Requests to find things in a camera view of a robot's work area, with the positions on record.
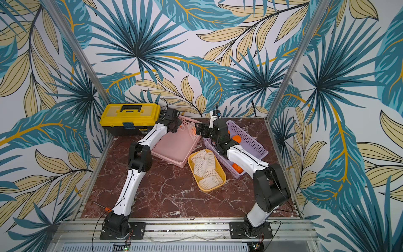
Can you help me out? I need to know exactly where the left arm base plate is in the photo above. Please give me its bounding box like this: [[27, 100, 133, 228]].
[[100, 222, 146, 241]]

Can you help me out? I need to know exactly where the yellow black toolbox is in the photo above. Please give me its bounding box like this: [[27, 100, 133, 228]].
[[100, 104, 161, 137]]

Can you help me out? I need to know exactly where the aluminium corner post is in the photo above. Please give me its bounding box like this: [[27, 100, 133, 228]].
[[43, 0, 111, 104], [266, 0, 326, 122]]

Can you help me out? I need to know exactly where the left aluminium corner post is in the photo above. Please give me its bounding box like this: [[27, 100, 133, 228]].
[[43, 0, 111, 104]]

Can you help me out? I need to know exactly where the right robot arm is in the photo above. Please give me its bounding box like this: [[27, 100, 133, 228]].
[[195, 118, 291, 238]]

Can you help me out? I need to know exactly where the orange handled screwdriver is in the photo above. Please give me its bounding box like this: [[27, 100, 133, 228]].
[[93, 202, 112, 213]]

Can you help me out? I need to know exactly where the yellow plastic tub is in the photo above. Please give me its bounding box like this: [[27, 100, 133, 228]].
[[188, 149, 227, 193]]

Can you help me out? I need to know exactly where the white foam net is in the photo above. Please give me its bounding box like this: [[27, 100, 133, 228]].
[[191, 150, 207, 163], [193, 159, 208, 177], [204, 152, 216, 171], [198, 176, 223, 191]]

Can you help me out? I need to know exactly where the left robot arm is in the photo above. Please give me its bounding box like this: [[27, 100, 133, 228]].
[[102, 108, 182, 239]]

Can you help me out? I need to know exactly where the pink perforated basket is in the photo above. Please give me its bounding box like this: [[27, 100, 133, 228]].
[[152, 115, 200, 168]]

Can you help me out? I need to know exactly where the aluminium front rail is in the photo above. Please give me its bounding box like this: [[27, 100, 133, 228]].
[[48, 217, 324, 252]]

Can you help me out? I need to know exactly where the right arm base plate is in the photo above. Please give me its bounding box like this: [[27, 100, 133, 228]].
[[229, 221, 273, 239]]

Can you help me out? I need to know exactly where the purple perforated basket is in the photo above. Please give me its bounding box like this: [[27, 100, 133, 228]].
[[204, 120, 268, 179]]

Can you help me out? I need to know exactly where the right aluminium corner post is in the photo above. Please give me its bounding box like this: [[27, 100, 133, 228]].
[[266, 0, 326, 122]]

